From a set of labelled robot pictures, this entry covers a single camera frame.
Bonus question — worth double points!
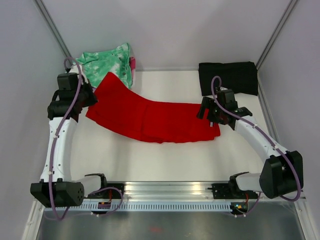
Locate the left frame post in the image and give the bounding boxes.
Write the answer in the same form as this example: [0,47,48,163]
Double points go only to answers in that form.
[33,0,72,58]

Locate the green tie-dye garment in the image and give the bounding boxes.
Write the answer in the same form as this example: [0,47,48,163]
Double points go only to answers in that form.
[76,43,133,89]

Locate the right frame post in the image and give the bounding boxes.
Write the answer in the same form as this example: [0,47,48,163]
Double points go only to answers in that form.
[254,0,300,72]

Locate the pink garment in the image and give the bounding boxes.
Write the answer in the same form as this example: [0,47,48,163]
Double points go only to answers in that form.
[129,56,136,71]

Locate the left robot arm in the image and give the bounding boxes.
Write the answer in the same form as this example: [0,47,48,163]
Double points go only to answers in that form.
[30,72,109,208]

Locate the slotted cable duct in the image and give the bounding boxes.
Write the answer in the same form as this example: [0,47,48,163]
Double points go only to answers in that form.
[74,201,232,212]

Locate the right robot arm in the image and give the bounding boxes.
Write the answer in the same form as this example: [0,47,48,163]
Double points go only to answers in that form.
[197,89,304,202]

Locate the white laundry basket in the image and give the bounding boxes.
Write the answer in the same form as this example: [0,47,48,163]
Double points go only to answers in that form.
[91,69,137,90]

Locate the red trousers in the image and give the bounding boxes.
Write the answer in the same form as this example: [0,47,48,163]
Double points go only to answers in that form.
[86,72,221,144]

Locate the frame post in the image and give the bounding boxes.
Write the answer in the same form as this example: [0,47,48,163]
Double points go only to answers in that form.
[254,0,300,72]
[33,0,72,58]

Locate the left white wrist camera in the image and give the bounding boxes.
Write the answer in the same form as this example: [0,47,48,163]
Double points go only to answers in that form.
[67,65,85,81]

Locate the folded black trousers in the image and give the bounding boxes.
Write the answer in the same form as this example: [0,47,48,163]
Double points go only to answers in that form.
[198,61,258,96]

